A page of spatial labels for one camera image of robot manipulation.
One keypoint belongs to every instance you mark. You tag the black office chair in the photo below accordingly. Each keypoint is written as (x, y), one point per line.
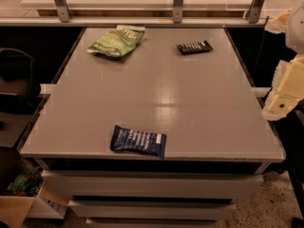
(19, 87)

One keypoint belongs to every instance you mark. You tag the green jalapeno chip bag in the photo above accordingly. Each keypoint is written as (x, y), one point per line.
(118, 42)

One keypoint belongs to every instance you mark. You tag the white drawer cabinet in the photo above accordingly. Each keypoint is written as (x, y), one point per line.
(153, 192)

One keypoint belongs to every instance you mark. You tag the black rxbar chocolate bar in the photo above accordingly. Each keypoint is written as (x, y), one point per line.
(194, 48)

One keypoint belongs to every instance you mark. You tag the right metal shelf bracket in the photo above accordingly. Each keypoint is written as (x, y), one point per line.
(253, 14)

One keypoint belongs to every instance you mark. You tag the cardboard box with items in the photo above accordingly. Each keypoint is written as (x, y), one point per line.
(24, 194)

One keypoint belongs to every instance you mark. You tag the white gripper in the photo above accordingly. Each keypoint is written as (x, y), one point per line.
(296, 28)

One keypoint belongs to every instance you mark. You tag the left metal shelf bracket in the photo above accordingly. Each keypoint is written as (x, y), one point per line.
(62, 10)

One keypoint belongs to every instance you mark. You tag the blue snack bar wrapper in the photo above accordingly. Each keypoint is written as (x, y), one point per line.
(136, 141)

